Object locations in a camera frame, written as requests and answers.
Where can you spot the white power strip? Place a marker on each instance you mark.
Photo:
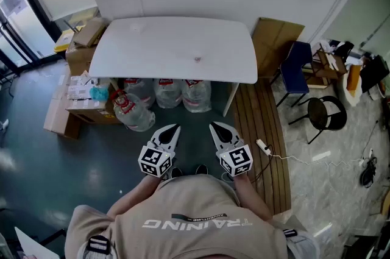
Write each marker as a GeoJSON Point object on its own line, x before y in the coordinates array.
{"type": "Point", "coordinates": [263, 146]}

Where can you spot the white bag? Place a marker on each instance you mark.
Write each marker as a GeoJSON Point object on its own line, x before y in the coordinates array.
{"type": "Point", "coordinates": [350, 93]}

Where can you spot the long flat cardboard box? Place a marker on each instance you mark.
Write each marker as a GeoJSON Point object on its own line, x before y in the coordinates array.
{"type": "Point", "coordinates": [59, 117]}

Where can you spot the person's left black shoe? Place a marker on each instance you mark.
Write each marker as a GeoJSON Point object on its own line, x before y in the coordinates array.
{"type": "Point", "coordinates": [176, 172]}

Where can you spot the wooden shelf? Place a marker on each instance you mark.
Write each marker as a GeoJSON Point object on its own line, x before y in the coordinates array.
{"type": "Point", "coordinates": [327, 64]}

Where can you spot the black bag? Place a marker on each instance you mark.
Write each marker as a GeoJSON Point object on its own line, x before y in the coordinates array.
{"type": "Point", "coordinates": [373, 73]}

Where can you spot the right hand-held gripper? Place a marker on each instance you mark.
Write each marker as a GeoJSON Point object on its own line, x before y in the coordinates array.
{"type": "Point", "coordinates": [237, 160]}

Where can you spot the wooden slatted board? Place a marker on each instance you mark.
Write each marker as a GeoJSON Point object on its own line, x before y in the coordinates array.
{"type": "Point", "coordinates": [259, 166]}

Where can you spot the small red object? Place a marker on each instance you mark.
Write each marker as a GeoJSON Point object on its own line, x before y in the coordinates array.
{"type": "Point", "coordinates": [197, 59]}

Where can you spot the person's right forearm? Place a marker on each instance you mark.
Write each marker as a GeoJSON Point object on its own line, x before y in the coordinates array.
{"type": "Point", "coordinates": [253, 200]}

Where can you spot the teal fluffy duster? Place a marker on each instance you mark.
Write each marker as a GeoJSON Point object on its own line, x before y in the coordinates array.
{"type": "Point", "coordinates": [99, 94]}

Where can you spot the person's black shoe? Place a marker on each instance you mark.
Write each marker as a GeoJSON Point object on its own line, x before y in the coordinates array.
{"type": "Point", "coordinates": [201, 169]}
{"type": "Point", "coordinates": [176, 172]}

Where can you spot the person's right black shoe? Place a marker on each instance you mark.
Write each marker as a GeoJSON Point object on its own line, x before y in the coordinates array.
{"type": "Point", "coordinates": [201, 169]}

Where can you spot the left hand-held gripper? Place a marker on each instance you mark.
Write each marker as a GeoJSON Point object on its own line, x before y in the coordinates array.
{"type": "Point", "coordinates": [155, 160]}

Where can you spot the white table leg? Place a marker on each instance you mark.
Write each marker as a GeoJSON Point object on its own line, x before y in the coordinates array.
{"type": "Point", "coordinates": [230, 99]}

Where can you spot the person's beige shirt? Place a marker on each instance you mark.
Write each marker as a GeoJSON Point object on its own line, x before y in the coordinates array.
{"type": "Point", "coordinates": [189, 221]}

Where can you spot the blue chair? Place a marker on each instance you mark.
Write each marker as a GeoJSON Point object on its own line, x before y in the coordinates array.
{"type": "Point", "coordinates": [295, 69]}

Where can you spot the black window frame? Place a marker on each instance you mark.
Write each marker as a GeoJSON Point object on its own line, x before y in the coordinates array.
{"type": "Point", "coordinates": [30, 8]}

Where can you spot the brown cardboard box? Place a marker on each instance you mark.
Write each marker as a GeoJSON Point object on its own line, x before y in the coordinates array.
{"type": "Point", "coordinates": [80, 58]}

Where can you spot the person's left forearm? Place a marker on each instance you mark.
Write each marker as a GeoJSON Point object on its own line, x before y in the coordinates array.
{"type": "Point", "coordinates": [131, 197]}

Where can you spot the black garment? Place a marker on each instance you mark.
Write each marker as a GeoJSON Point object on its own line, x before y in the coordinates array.
{"type": "Point", "coordinates": [344, 50]}

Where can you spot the cardboard box with white labels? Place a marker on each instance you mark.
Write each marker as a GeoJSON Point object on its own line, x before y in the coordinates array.
{"type": "Point", "coordinates": [88, 105]}

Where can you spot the large leaning cardboard sheet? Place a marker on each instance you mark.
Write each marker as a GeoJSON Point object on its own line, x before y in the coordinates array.
{"type": "Point", "coordinates": [274, 44]}

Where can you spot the black round chair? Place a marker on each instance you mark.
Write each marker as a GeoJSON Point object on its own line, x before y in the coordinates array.
{"type": "Point", "coordinates": [326, 117]}

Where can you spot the white paper sheet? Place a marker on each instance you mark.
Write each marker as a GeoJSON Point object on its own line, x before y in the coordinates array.
{"type": "Point", "coordinates": [29, 247]}

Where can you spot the yellow plastic bin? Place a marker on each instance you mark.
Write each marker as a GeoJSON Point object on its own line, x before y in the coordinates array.
{"type": "Point", "coordinates": [64, 40]}

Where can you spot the flat cardboard piece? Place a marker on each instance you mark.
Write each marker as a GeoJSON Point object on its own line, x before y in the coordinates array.
{"type": "Point", "coordinates": [90, 32]}

